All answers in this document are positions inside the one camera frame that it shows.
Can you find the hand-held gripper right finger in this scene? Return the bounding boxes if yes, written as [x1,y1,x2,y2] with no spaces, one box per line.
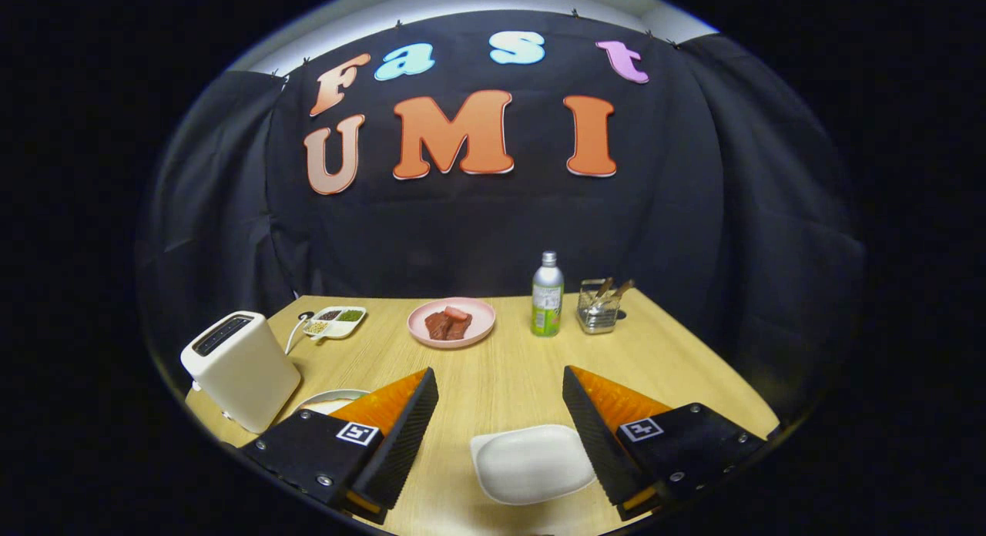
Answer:
[561,365,771,523]

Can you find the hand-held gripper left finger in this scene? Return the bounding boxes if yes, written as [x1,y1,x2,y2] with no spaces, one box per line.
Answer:
[237,367,440,525]

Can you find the white square plate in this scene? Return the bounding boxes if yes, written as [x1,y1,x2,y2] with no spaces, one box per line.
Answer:
[470,424,597,507]

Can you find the round white plate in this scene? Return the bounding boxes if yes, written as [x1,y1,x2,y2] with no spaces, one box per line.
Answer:
[293,388,372,417]

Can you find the red meat pieces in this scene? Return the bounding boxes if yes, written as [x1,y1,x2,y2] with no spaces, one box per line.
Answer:
[424,306,473,341]

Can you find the white divided condiment dish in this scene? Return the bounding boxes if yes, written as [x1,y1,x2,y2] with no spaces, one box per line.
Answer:
[303,306,367,341]

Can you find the green label metal bottle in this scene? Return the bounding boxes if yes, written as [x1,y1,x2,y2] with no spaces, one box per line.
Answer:
[531,251,565,337]

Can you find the pink plate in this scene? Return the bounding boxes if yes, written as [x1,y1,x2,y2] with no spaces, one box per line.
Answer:
[407,297,497,349]

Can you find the white toaster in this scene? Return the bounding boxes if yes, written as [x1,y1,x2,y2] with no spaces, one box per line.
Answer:
[180,311,302,434]

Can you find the black backdrop cloth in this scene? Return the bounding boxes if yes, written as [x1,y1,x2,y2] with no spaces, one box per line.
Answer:
[135,11,867,421]

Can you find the metal wire utensil holder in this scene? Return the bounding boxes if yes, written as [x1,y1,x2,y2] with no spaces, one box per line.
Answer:
[576,279,623,335]

